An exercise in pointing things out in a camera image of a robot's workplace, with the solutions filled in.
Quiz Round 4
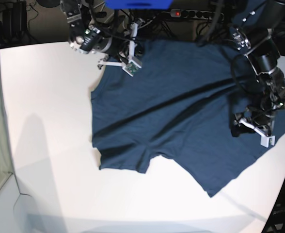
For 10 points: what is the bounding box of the black power strip red switch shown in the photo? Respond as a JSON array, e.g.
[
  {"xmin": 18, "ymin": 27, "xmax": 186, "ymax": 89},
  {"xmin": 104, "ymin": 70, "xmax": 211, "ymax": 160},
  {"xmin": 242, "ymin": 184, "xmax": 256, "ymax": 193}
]
[{"xmin": 170, "ymin": 9, "xmax": 215, "ymax": 20}]

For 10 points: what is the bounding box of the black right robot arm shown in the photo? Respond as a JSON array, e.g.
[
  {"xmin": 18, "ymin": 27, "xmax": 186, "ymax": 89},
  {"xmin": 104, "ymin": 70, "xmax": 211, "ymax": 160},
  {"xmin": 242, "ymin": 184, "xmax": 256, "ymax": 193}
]
[{"xmin": 60, "ymin": 0, "xmax": 144, "ymax": 68}]

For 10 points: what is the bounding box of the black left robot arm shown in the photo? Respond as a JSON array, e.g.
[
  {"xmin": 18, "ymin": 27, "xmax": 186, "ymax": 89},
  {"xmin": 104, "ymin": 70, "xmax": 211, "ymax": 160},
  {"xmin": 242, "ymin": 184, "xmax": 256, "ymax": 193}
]
[{"xmin": 227, "ymin": 0, "xmax": 285, "ymax": 139}]

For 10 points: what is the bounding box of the dark blue t-shirt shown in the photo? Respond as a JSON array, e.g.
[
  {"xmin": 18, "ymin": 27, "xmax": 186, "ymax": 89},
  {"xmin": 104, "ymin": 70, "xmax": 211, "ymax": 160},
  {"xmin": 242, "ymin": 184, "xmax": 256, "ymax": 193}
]
[{"xmin": 91, "ymin": 38, "xmax": 285, "ymax": 199}]

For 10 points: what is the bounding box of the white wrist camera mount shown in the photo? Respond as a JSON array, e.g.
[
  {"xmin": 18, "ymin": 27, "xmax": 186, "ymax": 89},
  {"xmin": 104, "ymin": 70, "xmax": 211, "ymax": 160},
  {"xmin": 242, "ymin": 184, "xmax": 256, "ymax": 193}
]
[
  {"xmin": 97, "ymin": 21, "xmax": 143, "ymax": 78},
  {"xmin": 233, "ymin": 117, "xmax": 276, "ymax": 148}
]

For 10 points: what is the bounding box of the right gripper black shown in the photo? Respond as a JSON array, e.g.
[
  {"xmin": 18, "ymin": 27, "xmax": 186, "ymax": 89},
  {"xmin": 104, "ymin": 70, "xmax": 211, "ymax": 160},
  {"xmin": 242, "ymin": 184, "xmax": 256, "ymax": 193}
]
[{"xmin": 103, "ymin": 36, "xmax": 145, "ymax": 62}]

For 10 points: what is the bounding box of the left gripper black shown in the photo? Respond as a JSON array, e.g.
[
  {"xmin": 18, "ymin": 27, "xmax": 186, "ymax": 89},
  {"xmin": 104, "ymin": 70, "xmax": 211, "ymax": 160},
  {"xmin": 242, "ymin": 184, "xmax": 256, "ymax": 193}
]
[{"xmin": 230, "ymin": 105, "xmax": 275, "ymax": 137}]

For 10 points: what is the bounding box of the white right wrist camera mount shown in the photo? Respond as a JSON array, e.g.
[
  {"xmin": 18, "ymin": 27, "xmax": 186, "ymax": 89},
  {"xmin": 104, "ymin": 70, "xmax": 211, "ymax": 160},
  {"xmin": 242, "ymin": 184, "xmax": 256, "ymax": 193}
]
[{"xmin": 97, "ymin": 21, "xmax": 143, "ymax": 78}]

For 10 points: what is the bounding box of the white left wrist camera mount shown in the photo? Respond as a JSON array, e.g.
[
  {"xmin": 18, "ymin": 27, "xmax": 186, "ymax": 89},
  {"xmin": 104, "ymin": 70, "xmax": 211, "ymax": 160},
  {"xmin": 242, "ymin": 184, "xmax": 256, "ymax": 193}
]
[{"xmin": 233, "ymin": 117, "xmax": 276, "ymax": 148}]

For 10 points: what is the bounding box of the blue plastic box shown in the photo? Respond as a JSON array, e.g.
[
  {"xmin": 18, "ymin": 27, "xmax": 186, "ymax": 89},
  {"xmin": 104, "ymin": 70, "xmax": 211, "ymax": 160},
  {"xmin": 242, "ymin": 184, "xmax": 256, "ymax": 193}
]
[{"xmin": 105, "ymin": 0, "xmax": 173, "ymax": 9}]

